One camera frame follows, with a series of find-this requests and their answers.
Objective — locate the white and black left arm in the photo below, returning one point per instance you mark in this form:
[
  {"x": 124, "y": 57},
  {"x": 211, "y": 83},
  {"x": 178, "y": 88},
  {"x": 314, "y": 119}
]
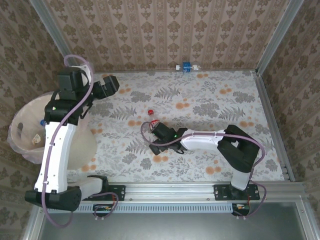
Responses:
[{"x": 56, "y": 160}]

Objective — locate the small circuit board with connectors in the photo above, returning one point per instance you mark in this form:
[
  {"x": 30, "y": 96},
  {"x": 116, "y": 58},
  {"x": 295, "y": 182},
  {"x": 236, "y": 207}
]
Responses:
[
  {"x": 102, "y": 208},
  {"x": 241, "y": 207}
]

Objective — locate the translucent pink bin liner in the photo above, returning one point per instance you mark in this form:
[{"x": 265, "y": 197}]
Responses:
[{"x": 12, "y": 140}]

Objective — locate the aluminium table side rail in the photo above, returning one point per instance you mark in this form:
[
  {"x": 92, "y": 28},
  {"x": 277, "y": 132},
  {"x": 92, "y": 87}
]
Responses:
[{"x": 272, "y": 125}]

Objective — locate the round beige bin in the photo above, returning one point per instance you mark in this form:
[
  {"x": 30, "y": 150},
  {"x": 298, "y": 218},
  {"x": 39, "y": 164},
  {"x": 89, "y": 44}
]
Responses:
[{"x": 82, "y": 155}]

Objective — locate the red label cola bottle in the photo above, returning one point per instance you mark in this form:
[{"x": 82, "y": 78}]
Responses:
[{"x": 154, "y": 123}]

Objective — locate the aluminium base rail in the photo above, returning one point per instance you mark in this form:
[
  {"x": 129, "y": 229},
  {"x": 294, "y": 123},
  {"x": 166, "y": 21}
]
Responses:
[{"x": 165, "y": 191}]

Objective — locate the aluminium front frame bar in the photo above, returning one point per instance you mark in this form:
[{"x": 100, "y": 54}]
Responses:
[
  {"x": 308, "y": 212},
  {"x": 33, "y": 222}
]

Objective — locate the blue label water bottle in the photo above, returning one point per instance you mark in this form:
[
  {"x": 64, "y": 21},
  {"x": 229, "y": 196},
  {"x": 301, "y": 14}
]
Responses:
[{"x": 186, "y": 67}]

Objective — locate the aluminium frame post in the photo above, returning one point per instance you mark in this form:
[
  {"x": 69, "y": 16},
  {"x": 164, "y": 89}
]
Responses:
[
  {"x": 57, "y": 40},
  {"x": 280, "y": 37}
]

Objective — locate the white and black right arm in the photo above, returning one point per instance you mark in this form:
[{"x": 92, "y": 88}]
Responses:
[{"x": 205, "y": 142}]

